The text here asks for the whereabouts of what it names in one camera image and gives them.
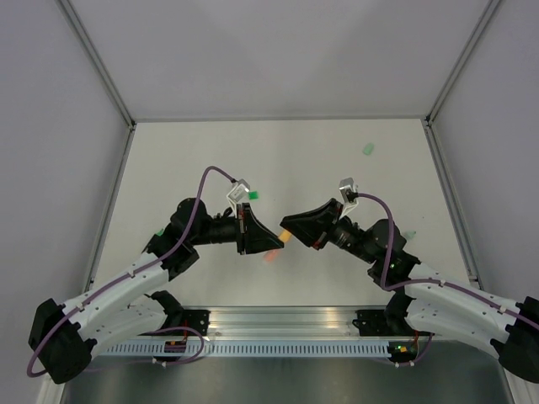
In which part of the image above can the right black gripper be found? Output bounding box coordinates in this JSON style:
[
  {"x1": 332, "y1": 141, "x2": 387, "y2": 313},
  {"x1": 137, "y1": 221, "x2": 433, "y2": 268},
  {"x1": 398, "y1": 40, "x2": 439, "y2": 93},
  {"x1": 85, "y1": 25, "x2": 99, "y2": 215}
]
[{"x1": 279, "y1": 199, "x2": 376, "y2": 265}]

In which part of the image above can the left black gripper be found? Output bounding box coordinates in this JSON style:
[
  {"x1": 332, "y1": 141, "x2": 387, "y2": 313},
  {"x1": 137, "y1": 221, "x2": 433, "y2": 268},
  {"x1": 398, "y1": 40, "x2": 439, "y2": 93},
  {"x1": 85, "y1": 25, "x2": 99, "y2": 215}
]
[{"x1": 189, "y1": 201, "x2": 284, "y2": 253}]

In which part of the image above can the orange highlighter pen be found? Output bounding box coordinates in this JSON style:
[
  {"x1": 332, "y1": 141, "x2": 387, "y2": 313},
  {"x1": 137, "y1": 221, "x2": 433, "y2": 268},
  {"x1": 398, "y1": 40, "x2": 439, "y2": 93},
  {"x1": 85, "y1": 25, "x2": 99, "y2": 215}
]
[{"x1": 263, "y1": 249, "x2": 281, "y2": 263}]

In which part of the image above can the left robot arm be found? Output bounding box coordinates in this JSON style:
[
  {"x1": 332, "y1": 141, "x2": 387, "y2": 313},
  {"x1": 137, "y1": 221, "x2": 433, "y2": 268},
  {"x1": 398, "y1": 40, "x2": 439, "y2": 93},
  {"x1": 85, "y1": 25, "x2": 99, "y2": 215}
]
[{"x1": 27, "y1": 198, "x2": 284, "y2": 385}]

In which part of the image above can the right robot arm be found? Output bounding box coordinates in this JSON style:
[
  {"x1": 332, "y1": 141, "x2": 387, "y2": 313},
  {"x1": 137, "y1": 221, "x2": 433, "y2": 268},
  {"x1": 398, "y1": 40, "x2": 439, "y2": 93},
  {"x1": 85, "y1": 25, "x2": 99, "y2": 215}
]
[{"x1": 280, "y1": 199, "x2": 538, "y2": 383}]

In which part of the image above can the light green pen cap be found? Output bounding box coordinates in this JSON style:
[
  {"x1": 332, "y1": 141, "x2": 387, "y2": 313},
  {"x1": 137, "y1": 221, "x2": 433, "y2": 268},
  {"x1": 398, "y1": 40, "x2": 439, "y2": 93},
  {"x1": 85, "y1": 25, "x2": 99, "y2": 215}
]
[{"x1": 362, "y1": 143, "x2": 375, "y2": 156}]

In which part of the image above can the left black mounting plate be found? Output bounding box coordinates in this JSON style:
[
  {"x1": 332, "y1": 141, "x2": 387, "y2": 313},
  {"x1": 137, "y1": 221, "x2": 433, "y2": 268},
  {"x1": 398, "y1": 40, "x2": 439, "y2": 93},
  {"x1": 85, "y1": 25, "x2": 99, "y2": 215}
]
[{"x1": 179, "y1": 309, "x2": 211, "y2": 336}]

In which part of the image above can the black mounting plate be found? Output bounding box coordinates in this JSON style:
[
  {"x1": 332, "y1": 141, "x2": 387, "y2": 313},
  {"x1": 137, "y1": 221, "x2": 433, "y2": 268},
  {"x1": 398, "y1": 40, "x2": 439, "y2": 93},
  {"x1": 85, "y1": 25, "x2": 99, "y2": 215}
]
[
  {"x1": 179, "y1": 309, "x2": 211, "y2": 336},
  {"x1": 352, "y1": 309, "x2": 416, "y2": 338}
]

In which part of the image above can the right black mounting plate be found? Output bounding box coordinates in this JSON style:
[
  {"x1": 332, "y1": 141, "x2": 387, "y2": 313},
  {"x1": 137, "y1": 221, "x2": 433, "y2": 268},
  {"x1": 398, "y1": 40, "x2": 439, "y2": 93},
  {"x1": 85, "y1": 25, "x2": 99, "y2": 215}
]
[{"x1": 352, "y1": 309, "x2": 416, "y2": 338}]

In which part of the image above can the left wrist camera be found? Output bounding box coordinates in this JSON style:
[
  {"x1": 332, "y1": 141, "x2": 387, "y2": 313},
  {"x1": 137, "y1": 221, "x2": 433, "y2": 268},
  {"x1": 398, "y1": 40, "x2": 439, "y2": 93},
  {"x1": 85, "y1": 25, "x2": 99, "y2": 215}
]
[{"x1": 226, "y1": 178, "x2": 251, "y2": 215}]

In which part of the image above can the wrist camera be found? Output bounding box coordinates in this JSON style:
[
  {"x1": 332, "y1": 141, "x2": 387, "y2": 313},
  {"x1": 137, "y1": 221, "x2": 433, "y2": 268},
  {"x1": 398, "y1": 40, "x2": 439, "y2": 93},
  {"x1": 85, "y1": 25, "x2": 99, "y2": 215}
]
[
  {"x1": 226, "y1": 178, "x2": 251, "y2": 215},
  {"x1": 339, "y1": 178, "x2": 359, "y2": 217}
]

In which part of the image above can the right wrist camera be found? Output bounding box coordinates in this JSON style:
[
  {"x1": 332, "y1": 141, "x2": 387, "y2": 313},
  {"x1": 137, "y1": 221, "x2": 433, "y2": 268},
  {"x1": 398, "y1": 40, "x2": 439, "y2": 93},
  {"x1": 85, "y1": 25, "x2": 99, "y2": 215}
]
[{"x1": 339, "y1": 178, "x2": 359, "y2": 217}]

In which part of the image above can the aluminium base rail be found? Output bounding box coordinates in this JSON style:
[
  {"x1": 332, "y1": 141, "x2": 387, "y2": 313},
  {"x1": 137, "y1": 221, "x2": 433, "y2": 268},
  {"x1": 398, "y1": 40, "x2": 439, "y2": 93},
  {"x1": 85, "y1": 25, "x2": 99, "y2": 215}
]
[{"x1": 61, "y1": 306, "x2": 517, "y2": 340}]

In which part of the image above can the white slotted cable duct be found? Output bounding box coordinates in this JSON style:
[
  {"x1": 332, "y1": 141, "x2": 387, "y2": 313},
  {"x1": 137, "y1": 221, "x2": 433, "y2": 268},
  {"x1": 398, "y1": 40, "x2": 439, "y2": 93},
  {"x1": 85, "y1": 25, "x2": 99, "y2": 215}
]
[{"x1": 103, "y1": 339, "x2": 390, "y2": 359}]

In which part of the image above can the right aluminium frame post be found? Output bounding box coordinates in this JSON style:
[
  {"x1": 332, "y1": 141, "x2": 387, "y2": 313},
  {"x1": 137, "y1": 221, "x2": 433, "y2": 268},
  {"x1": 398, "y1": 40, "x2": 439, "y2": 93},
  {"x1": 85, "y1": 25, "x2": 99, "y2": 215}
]
[{"x1": 422, "y1": 0, "x2": 504, "y2": 290}]

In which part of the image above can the aluminium frame post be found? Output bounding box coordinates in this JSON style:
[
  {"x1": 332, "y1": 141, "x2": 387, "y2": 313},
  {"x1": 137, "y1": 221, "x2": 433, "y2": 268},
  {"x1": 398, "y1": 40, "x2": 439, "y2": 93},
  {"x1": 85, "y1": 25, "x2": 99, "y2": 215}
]
[
  {"x1": 422, "y1": 0, "x2": 504, "y2": 290},
  {"x1": 56, "y1": 0, "x2": 136, "y2": 292}
]

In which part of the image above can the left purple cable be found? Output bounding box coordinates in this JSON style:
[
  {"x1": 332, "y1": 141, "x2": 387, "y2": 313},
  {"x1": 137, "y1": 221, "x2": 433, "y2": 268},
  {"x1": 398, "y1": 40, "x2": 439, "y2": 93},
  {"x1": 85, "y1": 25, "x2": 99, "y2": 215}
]
[{"x1": 25, "y1": 167, "x2": 237, "y2": 375}]

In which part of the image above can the left aluminium frame post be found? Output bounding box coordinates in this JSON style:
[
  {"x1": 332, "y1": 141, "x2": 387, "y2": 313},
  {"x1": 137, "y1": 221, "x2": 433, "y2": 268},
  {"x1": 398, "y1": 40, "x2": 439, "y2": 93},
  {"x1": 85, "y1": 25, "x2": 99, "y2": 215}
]
[{"x1": 56, "y1": 0, "x2": 136, "y2": 292}]

